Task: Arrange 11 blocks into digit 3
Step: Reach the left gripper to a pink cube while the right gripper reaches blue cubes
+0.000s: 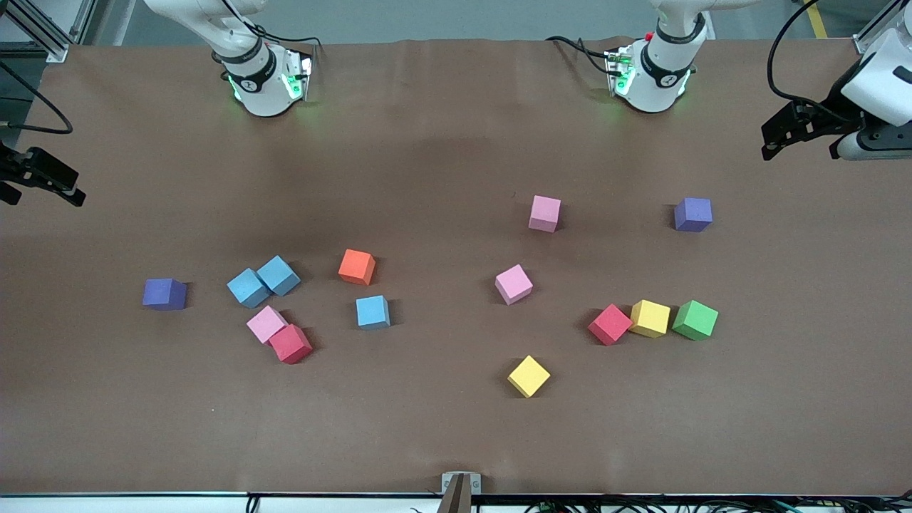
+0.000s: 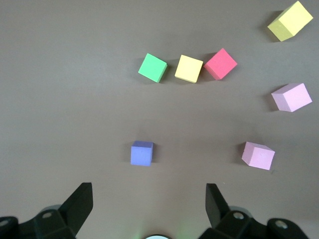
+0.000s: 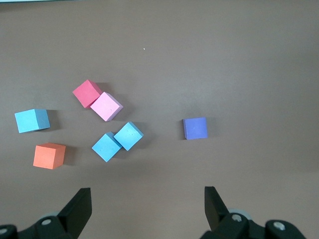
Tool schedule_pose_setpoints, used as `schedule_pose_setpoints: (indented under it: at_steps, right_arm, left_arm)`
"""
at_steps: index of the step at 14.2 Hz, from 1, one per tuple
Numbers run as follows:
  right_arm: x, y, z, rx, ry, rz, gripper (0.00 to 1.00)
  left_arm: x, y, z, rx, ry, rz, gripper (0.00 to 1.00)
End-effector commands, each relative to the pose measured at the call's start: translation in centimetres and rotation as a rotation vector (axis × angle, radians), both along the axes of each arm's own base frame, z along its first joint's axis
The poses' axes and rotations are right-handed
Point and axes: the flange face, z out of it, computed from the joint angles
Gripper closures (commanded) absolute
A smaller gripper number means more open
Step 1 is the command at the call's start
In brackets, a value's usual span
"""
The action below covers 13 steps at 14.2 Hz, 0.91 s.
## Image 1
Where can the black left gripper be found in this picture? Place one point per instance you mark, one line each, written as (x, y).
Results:
(831, 115)

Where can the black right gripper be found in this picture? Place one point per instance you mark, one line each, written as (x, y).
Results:
(14, 168)

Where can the pink foam cube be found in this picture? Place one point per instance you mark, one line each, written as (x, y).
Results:
(266, 324)
(545, 214)
(514, 283)

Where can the orange foam cube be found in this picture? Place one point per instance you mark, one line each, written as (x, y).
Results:
(357, 267)

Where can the blue foam cube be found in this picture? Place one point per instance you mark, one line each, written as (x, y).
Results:
(372, 312)
(278, 275)
(249, 288)

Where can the yellow foam cube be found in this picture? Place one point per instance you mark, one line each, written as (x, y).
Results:
(650, 318)
(529, 376)

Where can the arm base connector plate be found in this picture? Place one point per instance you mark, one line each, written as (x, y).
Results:
(303, 78)
(618, 71)

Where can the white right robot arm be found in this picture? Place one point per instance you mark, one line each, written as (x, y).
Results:
(263, 85)

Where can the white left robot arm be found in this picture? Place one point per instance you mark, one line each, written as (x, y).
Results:
(666, 71)

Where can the purple foam cube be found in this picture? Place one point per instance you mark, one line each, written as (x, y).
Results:
(693, 214)
(164, 293)

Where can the green foam cube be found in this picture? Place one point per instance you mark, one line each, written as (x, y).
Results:
(695, 319)

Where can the red foam cube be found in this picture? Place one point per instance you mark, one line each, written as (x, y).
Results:
(610, 324)
(291, 343)

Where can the brown table mat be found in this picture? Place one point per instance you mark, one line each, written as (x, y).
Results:
(427, 427)

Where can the aluminium frame post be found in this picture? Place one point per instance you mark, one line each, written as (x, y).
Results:
(866, 39)
(50, 39)

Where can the grey metal bracket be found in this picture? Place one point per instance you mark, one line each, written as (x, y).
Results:
(461, 488)

